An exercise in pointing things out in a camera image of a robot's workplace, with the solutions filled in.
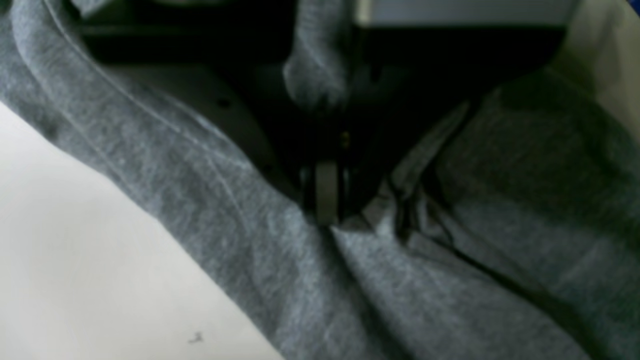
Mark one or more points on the grey T-shirt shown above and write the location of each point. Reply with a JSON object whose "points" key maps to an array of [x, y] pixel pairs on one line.
{"points": [[509, 231]]}

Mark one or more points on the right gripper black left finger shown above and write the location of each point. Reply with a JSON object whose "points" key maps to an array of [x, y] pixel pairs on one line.
{"points": [[229, 71]]}

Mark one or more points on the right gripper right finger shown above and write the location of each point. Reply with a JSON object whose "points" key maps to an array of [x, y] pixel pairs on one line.
{"points": [[406, 78]]}

